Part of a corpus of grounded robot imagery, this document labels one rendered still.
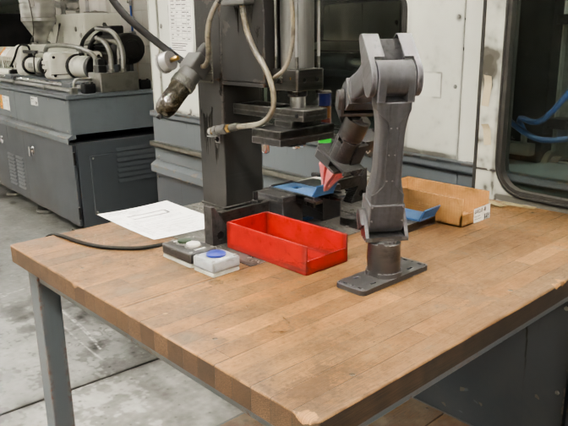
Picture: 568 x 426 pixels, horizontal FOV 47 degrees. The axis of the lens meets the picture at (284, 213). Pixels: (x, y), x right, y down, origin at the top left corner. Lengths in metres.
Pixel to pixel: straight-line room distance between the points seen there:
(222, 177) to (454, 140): 0.74
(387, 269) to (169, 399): 1.57
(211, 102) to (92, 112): 2.89
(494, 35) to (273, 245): 0.91
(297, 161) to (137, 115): 2.34
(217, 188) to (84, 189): 2.91
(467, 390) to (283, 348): 1.30
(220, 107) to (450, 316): 0.87
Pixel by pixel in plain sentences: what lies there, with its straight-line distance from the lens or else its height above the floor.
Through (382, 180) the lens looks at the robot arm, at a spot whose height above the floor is 1.10.
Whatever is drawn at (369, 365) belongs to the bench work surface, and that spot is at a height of 0.90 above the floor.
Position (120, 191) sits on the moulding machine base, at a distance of 4.74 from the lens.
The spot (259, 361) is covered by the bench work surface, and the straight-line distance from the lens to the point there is 0.98.
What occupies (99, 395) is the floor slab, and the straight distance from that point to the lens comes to 2.74.
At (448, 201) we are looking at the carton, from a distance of 1.63.
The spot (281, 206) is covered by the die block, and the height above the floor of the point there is 0.96.
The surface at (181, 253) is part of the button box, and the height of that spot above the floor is 0.92.
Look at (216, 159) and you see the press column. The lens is 1.76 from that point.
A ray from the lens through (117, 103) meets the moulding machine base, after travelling 4.66.
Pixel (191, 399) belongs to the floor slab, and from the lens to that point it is 2.64.
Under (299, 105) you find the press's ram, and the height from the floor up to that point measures 1.19.
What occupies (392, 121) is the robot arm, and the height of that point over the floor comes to 1.21.
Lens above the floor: 1.36
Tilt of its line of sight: 16 degrees down
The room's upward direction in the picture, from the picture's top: 1 degrees counter-clockwise
